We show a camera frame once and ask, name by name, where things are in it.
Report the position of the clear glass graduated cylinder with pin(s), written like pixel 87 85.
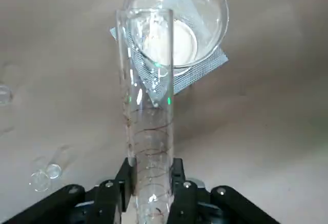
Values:
pixel 153 131

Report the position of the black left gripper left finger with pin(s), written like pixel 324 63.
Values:
pixel 110 203

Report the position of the small clear glass vial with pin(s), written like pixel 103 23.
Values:
pixel 41 181
pixel 5 96

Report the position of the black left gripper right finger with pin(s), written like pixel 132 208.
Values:
pixel 184 203

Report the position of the clear glass beaker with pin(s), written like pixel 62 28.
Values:
pixel 212 11

